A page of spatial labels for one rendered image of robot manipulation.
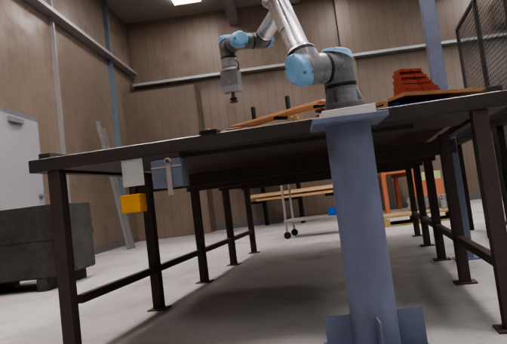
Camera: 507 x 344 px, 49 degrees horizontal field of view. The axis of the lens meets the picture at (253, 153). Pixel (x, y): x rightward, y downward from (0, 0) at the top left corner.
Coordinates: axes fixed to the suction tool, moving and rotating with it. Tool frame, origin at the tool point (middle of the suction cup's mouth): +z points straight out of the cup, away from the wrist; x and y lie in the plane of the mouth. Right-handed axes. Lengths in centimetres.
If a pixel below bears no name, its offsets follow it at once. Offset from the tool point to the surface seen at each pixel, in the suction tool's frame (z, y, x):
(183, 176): 32.9, 18.3, 24.9
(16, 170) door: -30, 429, -343
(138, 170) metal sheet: 28, 39, 27
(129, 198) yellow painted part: 39, 43, 30
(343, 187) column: 46, -52, 41
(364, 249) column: 69, -56, 42
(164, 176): 31.9, 25.6, 28.1
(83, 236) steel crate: 62, 274, -255
